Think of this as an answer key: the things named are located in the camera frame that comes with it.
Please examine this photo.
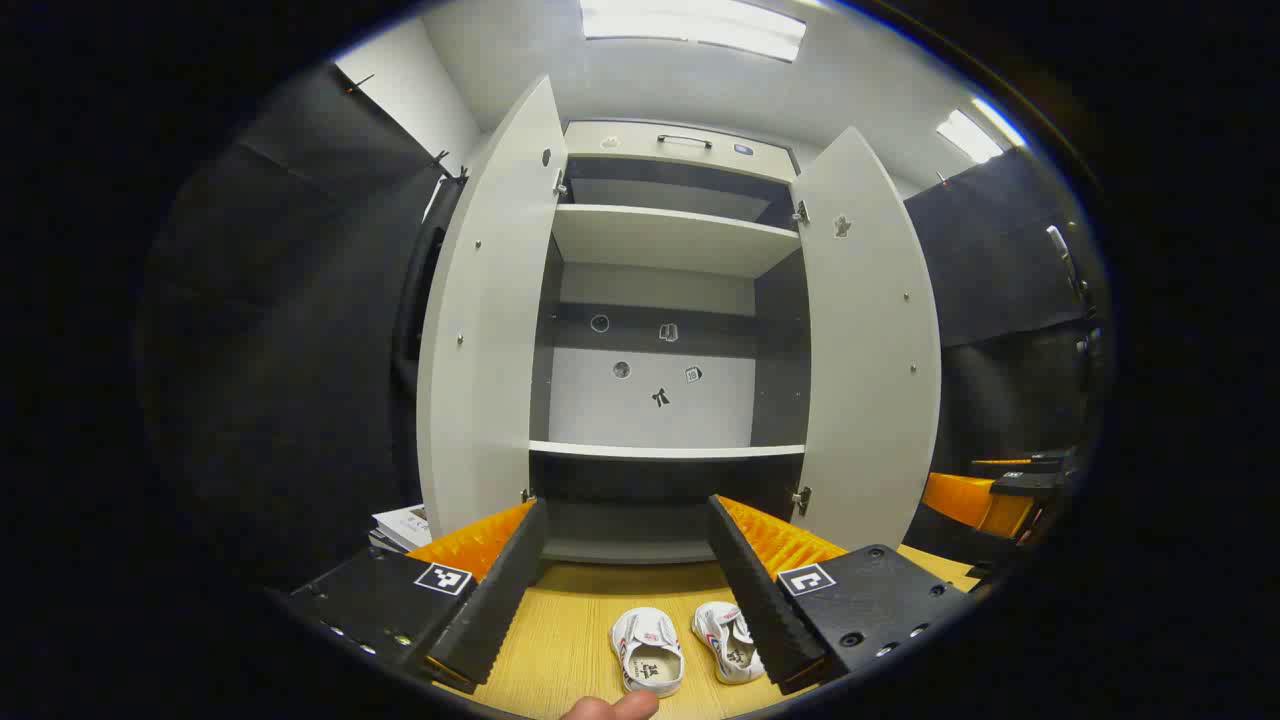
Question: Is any white portrait cover book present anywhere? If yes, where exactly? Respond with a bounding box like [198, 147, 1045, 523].
[372, 505, 433, 552]

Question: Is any white grey shoe cabinet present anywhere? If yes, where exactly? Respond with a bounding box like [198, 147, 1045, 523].
[528, 120, 811, 566]

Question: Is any white striped canvas shoe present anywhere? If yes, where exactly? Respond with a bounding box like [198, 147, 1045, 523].
[610, 606, 686, 698]
[692, 600, 767, 686]

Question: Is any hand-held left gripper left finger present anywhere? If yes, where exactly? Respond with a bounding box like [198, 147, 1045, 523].
[270, 497, 551, 697]

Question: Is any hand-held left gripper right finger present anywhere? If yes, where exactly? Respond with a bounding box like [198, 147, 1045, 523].
[707, 493, 976, 698]

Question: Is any black backdrop cloth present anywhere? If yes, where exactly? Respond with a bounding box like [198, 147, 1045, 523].
[138, 62, 471, 593]
[903, 148, 1106, 566]

